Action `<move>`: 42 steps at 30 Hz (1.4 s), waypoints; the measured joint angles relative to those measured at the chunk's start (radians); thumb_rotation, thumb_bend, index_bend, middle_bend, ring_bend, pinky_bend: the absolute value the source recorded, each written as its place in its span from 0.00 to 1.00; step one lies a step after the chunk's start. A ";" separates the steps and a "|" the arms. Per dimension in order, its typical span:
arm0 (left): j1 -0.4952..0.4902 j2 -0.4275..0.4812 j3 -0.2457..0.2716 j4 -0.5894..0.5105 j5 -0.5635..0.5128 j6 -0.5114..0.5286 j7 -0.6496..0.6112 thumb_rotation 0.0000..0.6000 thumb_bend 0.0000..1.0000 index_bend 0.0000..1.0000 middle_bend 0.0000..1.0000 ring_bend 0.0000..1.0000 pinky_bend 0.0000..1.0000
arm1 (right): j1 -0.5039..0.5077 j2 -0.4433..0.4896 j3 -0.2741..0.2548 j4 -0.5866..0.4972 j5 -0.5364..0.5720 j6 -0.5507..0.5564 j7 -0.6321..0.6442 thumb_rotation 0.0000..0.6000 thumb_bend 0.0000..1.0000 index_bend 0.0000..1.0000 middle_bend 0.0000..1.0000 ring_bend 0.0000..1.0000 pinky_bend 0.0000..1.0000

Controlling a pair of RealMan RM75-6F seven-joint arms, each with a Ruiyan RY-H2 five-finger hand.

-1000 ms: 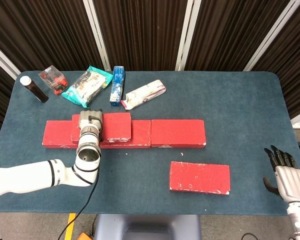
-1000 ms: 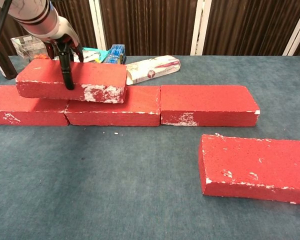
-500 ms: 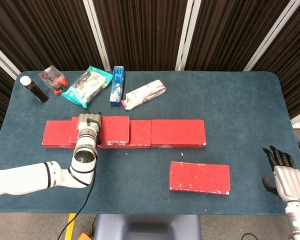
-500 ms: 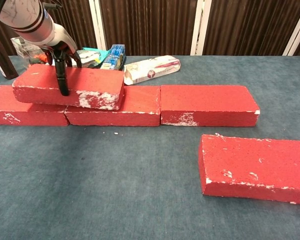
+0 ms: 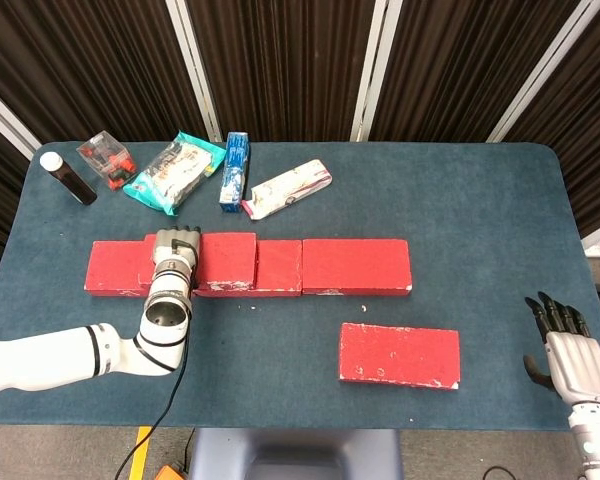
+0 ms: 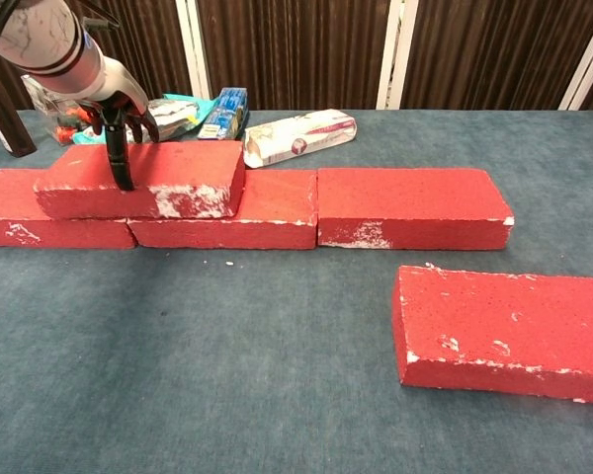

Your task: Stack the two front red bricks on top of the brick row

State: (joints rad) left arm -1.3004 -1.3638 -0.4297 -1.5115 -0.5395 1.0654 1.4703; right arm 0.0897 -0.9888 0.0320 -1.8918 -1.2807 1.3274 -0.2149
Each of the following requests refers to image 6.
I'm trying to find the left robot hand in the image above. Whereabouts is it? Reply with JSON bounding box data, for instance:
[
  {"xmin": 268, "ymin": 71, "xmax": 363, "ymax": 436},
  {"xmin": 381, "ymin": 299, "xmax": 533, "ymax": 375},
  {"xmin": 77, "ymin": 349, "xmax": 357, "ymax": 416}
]
[{"xmin": 76, "ymin": 54, "xmax": 160, "ymax": 193}]

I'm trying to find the red brick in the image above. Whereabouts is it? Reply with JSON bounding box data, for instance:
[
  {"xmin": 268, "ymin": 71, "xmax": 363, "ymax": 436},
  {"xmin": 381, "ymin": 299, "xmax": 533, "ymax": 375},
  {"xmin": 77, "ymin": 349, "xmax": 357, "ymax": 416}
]
[
  {"xmin": 391, "ymin": 263, "xmax": 593, "ymax": 407},
  {"xmin": 0, "ymin": 167, "xmax": 138, "ymax": 251},
  {"xmin": 315, "ymin": 166, "xmax": 516, "ymax": 251},
  {"xmin": 127, "ymin": 168, "xmax": 320, "ymax": 251},
  {"xmin": 33, "ymin": 139, "xmax": 248, "ymax": 221}
]

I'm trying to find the teal snack packet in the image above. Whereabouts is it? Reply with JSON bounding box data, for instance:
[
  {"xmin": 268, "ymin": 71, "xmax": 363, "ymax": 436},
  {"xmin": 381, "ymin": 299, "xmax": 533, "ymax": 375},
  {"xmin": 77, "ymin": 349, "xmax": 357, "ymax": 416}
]
[{"xmin": 72, "ymin": 93, "xmax": 218, "ymax": 145}]

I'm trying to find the clear plastic box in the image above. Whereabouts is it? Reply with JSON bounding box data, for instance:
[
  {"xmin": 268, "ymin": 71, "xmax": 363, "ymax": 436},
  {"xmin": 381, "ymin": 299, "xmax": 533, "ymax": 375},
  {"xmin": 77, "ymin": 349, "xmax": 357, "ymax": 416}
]
[{"xmin": 22, "ymin": 73, "xmax": 100, "ymax": 147}]

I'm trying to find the blue toothpaste box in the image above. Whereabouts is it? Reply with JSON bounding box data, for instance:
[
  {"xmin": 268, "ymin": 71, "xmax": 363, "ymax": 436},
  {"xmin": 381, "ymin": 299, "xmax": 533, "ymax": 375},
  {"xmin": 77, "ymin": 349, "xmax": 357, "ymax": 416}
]
[{"xmin": 196, "ymin": 87, "xmax": 251, "ymax": 143}]

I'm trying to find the brown bottle white cap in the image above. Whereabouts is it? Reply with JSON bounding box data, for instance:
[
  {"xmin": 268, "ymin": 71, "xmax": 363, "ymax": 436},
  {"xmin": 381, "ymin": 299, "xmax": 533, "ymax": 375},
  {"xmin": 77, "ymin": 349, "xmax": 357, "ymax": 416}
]
[{"xmin": 0, "ymin": 53, "xmax": 39, "ymax": 159}]

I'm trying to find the white pink printed packet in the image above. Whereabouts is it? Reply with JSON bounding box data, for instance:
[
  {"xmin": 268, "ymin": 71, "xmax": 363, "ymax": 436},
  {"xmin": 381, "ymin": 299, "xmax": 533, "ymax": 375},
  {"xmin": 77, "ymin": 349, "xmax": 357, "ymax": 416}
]
[{"xmin": 241, "ymin": 108, "xmax": 358, "ymax": 169}]

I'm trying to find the white partition frame post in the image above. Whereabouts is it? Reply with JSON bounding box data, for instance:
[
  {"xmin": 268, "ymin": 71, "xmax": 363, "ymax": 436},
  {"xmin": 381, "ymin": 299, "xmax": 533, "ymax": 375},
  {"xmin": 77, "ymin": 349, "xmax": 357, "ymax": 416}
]
[
  {"xmin": 557, "ymin": 0, "xmax": 593, "ymax": 112},
  {"xmin": 174, "ymin": 0, "xmax": 213, "ymax": 100},
  {"xmin": 375, "ymin": 0, "xmax": 420, "ymax": 111}
]

